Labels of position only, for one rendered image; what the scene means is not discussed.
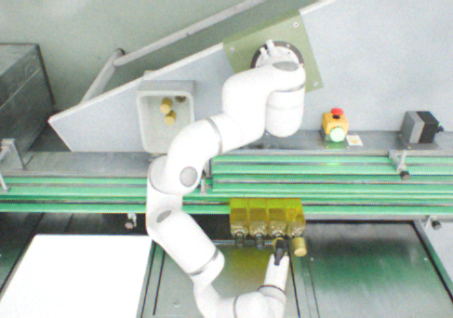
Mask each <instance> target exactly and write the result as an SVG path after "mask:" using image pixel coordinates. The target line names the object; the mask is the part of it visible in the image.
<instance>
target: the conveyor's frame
mask: <svg viewBox="0 0 453 318"><path fill-rule="evenodd" d="M346 139H347V141H348V143H349V145H350V147H351V148H352V149H351V150H325V147H324V145H323V141H322V139H321V137H320V134H319V132H318V130H297V131H296V132H295V133H294V134H291V135H289V136H287V137H276V136H275V135H273V134H271V133H269V132H268V131H267V130H264V131H263V135H262V136H261V137H260V138H259V139H257V140H255V141H254V142H250V143H248V144H246V145H244V146H242V147H237V148H236V149H233V150H231V151H228V152H224V153H222V154H220V155H233V156H235V155H257V156H259V155H281V156H282V155H317V156H318V155H340V156H342V155H364V157H365V155H387V154H388V153H385V151H388V150H397V151H398V156H401V155H402V152H403V150H407V153H406V156H453V132H438V133H436V134H435V136H434V140H435V141H436V143H437V144H438V145H439V147H440V148H442V151H413V150H408V149H407V148H406V146H405V145H404V143H403V141H402V140H400V139H399V136H398V135H397V134H396V132H395V131H377V130H347V137H346ZM20 154H21V155H32V156H33V157H32V158H31V160H30V161H29V163H28V164H27V165H25V166H24V167H23V168H12V167H11V165H10V163H9V161H8V158H7V155H5V157H4V158H3V159H2V160H1V167H0V171H1V175H2V177H148V170H149V168H150V165H151V163H152V162H153V160H149V159H150V156H151V153H150V152H20Z"/></svg>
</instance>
